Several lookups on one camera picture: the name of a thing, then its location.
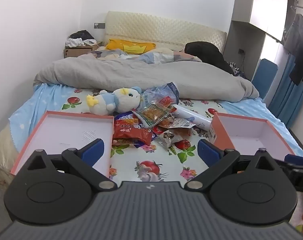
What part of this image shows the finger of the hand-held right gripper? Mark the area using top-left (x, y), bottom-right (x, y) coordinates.
top-left (276, 154), bottom-right (303, 171)

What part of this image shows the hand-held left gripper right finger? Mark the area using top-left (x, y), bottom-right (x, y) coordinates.
top-left (184, 139), bottom-right (277, 191)

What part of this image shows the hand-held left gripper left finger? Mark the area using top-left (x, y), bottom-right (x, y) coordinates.
top-left (23, 138), bottom-right (117, 191)

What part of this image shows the orange box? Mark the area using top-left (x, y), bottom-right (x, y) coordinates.
top-left (210, 112), bottom-right (297, 160)

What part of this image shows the clear brown snack packet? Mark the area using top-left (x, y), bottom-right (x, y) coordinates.
top-left (166, 117), bottom-right (197, 130)

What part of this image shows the white bottle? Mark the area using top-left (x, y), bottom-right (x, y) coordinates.
top-left (173, 104), bottom-right (212, 130)

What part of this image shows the long red snack packet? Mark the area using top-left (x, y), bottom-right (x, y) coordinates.
top-left (112, 120), bottom-right (153, 146)

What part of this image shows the dark seaweed snack packet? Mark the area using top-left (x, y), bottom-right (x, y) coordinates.
top-left (157, 131), bottom-right (184, 152)

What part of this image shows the dark blue red packet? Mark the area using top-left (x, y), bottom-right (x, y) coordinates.
top-left (114, 111), bottom-right (142, 128)

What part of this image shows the blue white plush toy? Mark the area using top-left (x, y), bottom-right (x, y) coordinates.
top-left (86, 87), bottom-right (142, 115)

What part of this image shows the blue curtain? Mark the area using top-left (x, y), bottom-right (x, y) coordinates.
top-left (268, 52), bottom-right (303, 128)

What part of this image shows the red packet with white label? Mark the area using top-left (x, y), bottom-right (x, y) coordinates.
top-left (156, 96), bottom-right (174, 108)

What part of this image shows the clear orange packet green edge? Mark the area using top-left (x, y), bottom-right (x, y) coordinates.
top-left (133, 102), bottom-right (175, 128)

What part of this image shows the light blue bed sheet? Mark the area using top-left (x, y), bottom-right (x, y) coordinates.
top-left (8, 82), bottom-right (303, 160)

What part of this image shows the blue chair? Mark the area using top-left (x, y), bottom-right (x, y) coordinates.
top-left (251, 58), bottom-right (278, 99)

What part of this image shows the bedside table clutter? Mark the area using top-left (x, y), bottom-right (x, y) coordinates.
top-left (229, 61), bottom-right (245, 77)

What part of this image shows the grey duvet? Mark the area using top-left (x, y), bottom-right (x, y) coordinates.
top-left (33, 54), bottom-right (260, 103)

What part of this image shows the cream bed base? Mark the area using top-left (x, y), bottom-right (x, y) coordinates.
top-left (0, 127), bottom-right (19, 185)

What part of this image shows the black garment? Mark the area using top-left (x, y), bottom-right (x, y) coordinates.
top-left (184, 41), bottom-right (235, 75)

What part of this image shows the cardboard box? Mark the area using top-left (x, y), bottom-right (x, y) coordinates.
top-left (63, 41), bottom-right (103, 58)

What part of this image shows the yellow pillow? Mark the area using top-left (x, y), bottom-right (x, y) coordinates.
top-left (106, 39), bottom-right (157, 55)

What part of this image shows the patterned patchwork quilt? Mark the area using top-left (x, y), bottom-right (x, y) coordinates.
top-left (86, 47), bottom-right (202, 64)

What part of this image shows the pile of crumpled clothes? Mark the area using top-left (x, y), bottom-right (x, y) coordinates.
top-left (66, 30), bottom-right (97, 47)

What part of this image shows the row of hanging clothes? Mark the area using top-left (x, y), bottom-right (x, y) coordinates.
top-left (283, 12), bottom-right (303, 87)

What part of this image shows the cream padded headboard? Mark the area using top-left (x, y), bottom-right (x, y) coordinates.
top-left (104, 10), bottom-right (227, 55)

